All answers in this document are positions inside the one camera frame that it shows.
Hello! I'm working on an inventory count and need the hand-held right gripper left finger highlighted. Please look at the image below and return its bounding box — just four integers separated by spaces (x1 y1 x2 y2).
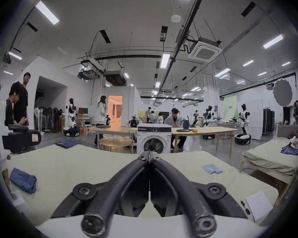
51 152 150 238

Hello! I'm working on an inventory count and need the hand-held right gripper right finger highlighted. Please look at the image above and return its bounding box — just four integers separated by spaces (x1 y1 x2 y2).
150 152 247 237

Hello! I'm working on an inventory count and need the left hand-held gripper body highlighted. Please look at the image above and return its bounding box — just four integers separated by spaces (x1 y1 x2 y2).
0 118 42 161

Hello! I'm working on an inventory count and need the person's left hand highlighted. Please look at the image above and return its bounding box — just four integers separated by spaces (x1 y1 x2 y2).
0 162 11 191

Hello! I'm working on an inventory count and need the row of standing fans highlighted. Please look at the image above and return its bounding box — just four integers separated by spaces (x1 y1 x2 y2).
34 107 64 134

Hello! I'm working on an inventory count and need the blue white striped cloth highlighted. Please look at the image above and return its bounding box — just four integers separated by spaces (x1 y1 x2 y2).
202 164 223 174

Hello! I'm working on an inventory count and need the dark blue bunched garment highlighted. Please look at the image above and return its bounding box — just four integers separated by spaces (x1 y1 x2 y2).
9 168 38 194

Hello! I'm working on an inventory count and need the dark blue flat garment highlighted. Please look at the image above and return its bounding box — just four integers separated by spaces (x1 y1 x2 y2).
55 139 78 149

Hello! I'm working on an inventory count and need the bed with beige sheet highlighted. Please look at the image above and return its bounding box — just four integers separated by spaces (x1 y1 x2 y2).
243 136 298 184
5 144 280 234

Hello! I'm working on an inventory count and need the white humanoid robot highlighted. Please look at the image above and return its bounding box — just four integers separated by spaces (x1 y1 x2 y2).
234 104 251 145
63 98 80 136
201 106 216 140

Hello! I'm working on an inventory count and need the round wooden table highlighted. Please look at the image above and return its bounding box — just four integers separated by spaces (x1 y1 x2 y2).
99 137 134 154

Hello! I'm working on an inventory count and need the small black stick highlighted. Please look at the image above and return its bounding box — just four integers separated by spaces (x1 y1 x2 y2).
240 200 251 215

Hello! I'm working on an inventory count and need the white desk with monitor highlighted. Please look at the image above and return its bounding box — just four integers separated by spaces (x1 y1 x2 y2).
75 107 93 134

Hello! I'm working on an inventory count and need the white washing machine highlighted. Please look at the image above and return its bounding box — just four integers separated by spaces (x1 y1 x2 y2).
137 123 172 155

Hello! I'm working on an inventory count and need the long wooden table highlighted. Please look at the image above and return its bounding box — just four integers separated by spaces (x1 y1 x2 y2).
88 125 239 159

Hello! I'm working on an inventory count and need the white printed paper sheet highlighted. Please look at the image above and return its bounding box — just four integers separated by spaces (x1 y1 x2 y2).
245 191 273 222

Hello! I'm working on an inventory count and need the group of people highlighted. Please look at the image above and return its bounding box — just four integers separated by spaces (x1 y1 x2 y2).
145 107 164 124

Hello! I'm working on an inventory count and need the pale green banner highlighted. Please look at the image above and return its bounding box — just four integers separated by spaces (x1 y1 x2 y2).
223 95 238 124

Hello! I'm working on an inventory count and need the black locker cabinet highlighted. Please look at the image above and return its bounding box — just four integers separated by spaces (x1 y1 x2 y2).
263 108 275 135

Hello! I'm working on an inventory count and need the grey padded headboard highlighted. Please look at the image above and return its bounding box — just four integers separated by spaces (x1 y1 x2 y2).
276 123 298 140

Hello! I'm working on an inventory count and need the round grey reflector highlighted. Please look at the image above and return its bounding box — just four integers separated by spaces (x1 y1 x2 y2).
273 79 293 107

